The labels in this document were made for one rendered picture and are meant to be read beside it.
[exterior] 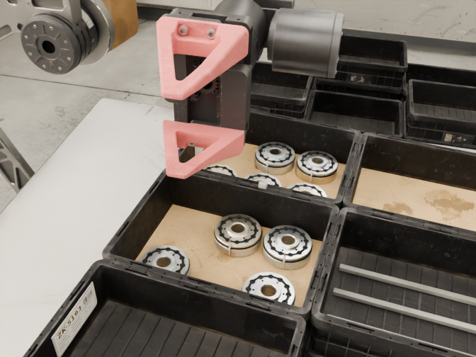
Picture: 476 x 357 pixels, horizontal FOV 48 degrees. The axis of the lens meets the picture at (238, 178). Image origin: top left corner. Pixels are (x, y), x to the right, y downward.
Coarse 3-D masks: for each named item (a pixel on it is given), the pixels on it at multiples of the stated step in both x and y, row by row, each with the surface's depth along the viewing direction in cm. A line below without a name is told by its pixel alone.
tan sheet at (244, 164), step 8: (248, 144) 144; (248, 152) 142; (224, 160) 139; (232, 160) 139; (240, 160) 139; (248, 160) 139; (296, 160) 139; (232, 168) 136; (240, 168) 136; (248, 168) 136; (256, 168) 136; (344, 168) 137; (240, 176) 133; (280, 176) 134; (288, 176) 134; (296, 176) 134; (336, 176) 134; (288, 184) 131; (328, 184) 132; (336, 184) 132; (328, 192) 129; (336, 192) 129
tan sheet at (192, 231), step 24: (168, 216) 121; (192, 216) 122; (216, 216) 122; (168, 240) 115; (192, 240) 116; (312, 240) 116; (192, 264) 110; (216, 264) 110; (240, 264) 110; (264, 264) 110; (312, 264) 111; (240, 288) 105
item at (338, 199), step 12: (288, 120) 136; (300, 120) 136; (348, 132) 133; (360, 132) 132; (180, 156) 123; (348, 156) 124; (348, 168) 120; (240, 180) 116; (288, 192) 113; (300, 192) 113; (336, 204) 111
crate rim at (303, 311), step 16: (160, 176) 117; (192, 176) 118; (208, 176) 117; (256, 192) 114; (272, 192) 113; (336, 208) 110; (128, 224) 105; (112, 240) 101; (112, 256) 98; (320, 256) 99; (160, 272) 95; (320, 272) 96; (208, 288) 93; (224, 288) 93; (272, 304) 90; (288, 304) 90; (304, 304) 90
